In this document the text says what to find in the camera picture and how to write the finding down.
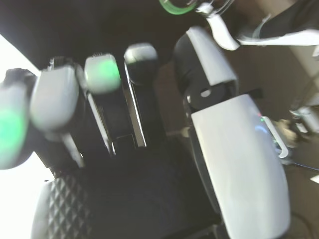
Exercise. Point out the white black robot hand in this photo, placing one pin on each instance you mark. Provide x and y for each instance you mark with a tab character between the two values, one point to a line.
224	149

